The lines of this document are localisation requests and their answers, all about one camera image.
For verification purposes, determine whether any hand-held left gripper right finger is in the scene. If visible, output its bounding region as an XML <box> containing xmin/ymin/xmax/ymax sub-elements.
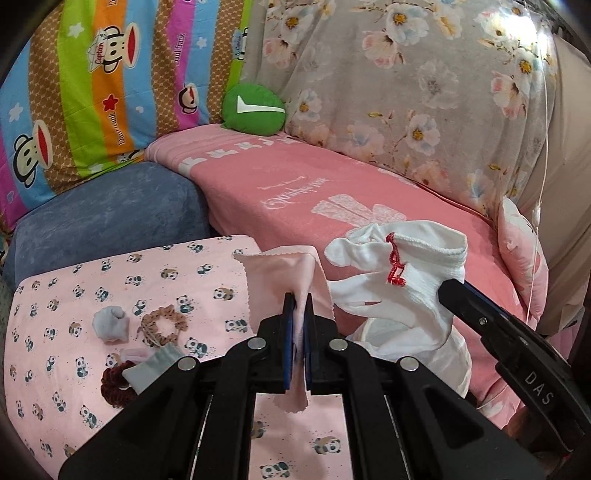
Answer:
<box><xmin>302</xmin><ymin>295</ymin><xmax>546</xmax><ymax>480</ymax></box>

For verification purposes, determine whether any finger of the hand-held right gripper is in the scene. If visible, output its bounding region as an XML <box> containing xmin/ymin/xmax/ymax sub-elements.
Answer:
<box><xmin>438</xmin><ymin>279</ymin><xmax>513</xmax><ymax>344</ymax></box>
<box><xmin>463</xmin><ymin>281</ymin><xmax>536</xmax><ymax>333</ymax></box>

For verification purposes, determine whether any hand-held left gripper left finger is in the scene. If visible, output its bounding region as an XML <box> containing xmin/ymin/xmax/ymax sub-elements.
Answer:
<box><xmin>58</xmin><ymin>293</ymin><xmax>296</xmax><ymax>480</ymax></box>

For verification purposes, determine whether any white lined waste bin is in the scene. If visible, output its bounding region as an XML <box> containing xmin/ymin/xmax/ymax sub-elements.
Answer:
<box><xmin>344</xmin><ymin>318</ymin><xmax>472</xmax><ymax>402</ymax></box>

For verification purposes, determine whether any light pink cloth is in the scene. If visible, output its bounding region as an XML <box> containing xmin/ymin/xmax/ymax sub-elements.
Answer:
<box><xmin>233</xmin><ymin>246</ymin><xmax>334</xmax><ymax>414</ymax></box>

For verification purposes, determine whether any tan scrunchie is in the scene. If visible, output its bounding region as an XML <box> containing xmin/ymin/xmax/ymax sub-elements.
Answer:
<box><xmin>137</xmin><ymin>306</ymin><xmax>190</xmax><ymax>346</ymax></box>

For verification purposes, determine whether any pale grey cloth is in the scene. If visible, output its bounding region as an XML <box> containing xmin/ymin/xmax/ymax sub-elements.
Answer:
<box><xmin>124</xmin><ymin>344</ymin><xmax>185</xmax><ymax>394</ymax></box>

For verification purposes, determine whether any dark red scrunchie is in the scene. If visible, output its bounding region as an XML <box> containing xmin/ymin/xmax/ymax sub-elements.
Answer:
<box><xmin>100</xmin><ymin>361</ymin><xmax>139</xmax><ymax>408</ymax></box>

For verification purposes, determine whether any pale grey sock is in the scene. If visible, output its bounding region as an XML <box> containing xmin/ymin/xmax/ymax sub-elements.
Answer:
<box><xmin>92</xmin><ymin>307</ymin><xmax>127</xmax><ymax>344</ymax></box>

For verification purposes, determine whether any pink printed pillow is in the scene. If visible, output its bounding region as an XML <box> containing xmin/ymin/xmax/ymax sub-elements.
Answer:
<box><xmin>498</xmin><ymin>196</ymin><xmax>550</xmax><ymax>308</ymax></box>

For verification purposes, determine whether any beige cloth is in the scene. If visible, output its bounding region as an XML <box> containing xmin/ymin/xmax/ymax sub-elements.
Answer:
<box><xmin>517</xmin><ymin>32</ymin><xmax>591</xmax><ymax>333</ymax></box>

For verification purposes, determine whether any pink blanket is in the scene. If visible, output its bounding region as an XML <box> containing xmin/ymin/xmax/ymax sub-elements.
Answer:
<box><xmin>145</xmin><ymin>122</ymin><xmax>550</xmax><ymax>428</ymax></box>

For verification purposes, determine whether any grey floral cloth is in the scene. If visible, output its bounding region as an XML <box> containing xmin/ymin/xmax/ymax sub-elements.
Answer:
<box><xmin>240</xmin><ymin>0</ymin><xmax>561</xmax><ymax>227</ymax></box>

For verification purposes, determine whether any pink panda print tablecloth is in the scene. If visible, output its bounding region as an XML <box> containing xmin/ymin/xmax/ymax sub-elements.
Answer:
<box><xmin>0</xmin><ymin>234</ymin><xmax>352</xmax><ymax>480</ymax></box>

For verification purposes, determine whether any blue sofa cushion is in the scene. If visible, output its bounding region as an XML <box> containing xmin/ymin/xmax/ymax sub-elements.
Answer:
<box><xmin>2</xmin><ymin>161</ymin><xmax>213</xmax><ymax>291</ymax></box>

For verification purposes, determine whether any green round pillow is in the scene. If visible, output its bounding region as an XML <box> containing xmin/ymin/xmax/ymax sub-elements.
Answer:
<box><xmin>222</xmin><ymin>83</ymin><xmax>286</xmax><ymax>136</ymax></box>

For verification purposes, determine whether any striped monkey print pillow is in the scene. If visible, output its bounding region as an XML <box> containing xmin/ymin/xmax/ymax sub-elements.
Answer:
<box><xmin>0</xmin><ymin>0</ymin><xmax>259</xmax><ymax>232</ymax></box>

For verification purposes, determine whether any white cable with switch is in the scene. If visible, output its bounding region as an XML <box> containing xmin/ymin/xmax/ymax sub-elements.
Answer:
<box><xmin>526</xmin><ymin>0</ymin><xmax>557</xmax><ymax>324</ymax></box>

